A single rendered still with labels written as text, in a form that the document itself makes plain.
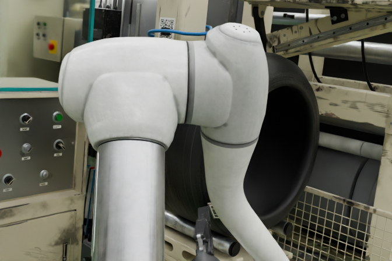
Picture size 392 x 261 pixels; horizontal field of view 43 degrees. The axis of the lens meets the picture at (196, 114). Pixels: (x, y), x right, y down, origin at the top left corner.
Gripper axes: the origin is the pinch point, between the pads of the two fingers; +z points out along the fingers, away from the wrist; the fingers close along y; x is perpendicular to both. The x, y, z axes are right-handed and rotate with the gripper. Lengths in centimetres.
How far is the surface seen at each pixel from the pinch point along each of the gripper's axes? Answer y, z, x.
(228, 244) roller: 14.9, 3.5, 3.4
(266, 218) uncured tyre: 16.7, 12.8, 15.4
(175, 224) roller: 15.6, 17.1, -12.9
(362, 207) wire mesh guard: 32, 25, 47
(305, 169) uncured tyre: 15.9, 30.6, 31.2
